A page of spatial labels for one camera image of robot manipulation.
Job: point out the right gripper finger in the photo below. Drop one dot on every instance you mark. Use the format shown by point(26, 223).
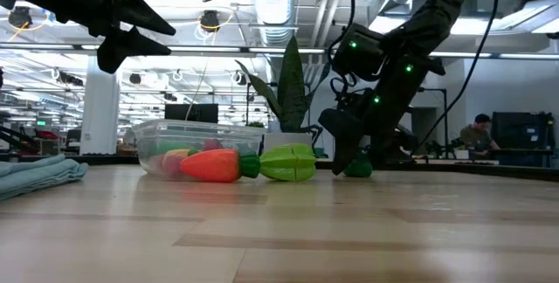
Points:
point(382, 152)
point(345, 139)

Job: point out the light green toy star fruit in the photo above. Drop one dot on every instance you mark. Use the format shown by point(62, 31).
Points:
point(288, 163)

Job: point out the long led light bar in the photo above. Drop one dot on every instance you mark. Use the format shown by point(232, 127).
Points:
point(279, 50)

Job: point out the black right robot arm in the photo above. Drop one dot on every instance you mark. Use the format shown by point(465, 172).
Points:
point(419, 34)

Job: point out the white building column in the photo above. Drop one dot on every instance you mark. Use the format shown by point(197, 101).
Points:
point(100, 112)

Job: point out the dark green toy bell pepper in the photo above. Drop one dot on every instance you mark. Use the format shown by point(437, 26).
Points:
point(360, 169)

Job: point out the clear plastic tupperware container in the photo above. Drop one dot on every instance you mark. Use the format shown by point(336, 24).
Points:
point(236, 136)

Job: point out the folded teal cloth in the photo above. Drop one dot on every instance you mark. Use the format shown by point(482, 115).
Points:
point(35, 174)

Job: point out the orange toy carrot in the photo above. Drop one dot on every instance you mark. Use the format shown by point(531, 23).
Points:
point(211, 166)

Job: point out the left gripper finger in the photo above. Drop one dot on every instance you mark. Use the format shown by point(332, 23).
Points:
point(126, 47)
point(140, 12)

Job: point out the green snake plant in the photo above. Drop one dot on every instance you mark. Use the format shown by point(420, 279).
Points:
point(290, 95)

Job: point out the person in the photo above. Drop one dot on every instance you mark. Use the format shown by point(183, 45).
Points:
point(478, 136)

